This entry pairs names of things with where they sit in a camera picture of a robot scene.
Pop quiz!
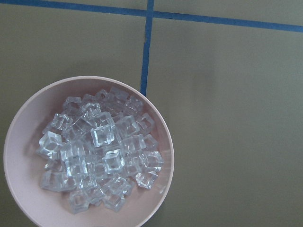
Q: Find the pile of clear ice cubes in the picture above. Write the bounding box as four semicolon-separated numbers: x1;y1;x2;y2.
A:
36;87;164;213

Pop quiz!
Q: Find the pink bowl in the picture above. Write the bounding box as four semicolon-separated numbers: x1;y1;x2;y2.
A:
3;76;174;227

